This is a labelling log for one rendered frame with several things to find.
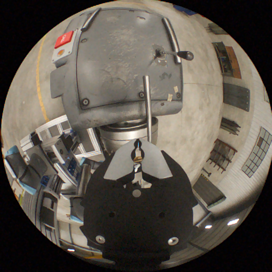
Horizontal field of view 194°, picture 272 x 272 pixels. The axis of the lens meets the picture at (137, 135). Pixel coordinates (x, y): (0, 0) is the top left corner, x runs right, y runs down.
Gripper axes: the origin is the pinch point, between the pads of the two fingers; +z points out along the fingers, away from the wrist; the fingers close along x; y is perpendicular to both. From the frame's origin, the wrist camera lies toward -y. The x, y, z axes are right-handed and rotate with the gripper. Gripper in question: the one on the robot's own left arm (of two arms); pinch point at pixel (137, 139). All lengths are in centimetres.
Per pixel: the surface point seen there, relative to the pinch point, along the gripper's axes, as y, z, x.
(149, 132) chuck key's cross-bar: 1.9, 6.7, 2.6
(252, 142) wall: 133, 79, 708
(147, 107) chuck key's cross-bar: -4.5, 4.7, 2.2
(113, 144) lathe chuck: 10.3, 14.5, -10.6
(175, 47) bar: -26.7, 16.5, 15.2
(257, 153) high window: 168, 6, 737
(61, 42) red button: -30.8, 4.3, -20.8
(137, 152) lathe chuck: 14.6, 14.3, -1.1
